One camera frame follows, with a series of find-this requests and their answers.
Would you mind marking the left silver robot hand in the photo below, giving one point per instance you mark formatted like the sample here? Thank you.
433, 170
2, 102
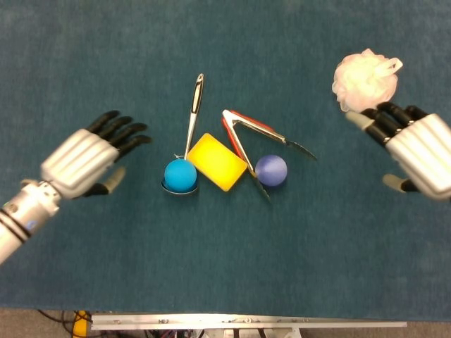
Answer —
77, 162

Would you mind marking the light blue ball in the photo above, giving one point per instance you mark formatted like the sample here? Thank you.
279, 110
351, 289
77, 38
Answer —
180, 175

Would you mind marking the dark blue ball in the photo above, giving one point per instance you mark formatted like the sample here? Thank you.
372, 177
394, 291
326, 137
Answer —
271, 170

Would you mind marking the steel tongs red grips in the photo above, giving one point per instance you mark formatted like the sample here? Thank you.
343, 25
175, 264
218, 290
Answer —
299, 148

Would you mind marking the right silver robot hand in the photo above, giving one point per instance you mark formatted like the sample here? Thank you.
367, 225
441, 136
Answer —
423, 151

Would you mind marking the white mesh bath pouf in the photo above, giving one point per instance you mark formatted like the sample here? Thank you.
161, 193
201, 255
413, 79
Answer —
364, 82

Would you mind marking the yellow sponge block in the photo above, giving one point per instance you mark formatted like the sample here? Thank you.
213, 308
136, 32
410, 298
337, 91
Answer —
216, 162

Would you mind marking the yellow box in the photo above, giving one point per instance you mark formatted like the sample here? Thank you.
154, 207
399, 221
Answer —
81, 325

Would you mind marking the aluminium rail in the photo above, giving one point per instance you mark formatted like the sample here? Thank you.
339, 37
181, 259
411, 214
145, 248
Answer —
246, 321

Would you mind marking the teal carpet table mat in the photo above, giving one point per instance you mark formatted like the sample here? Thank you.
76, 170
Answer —
225, 246

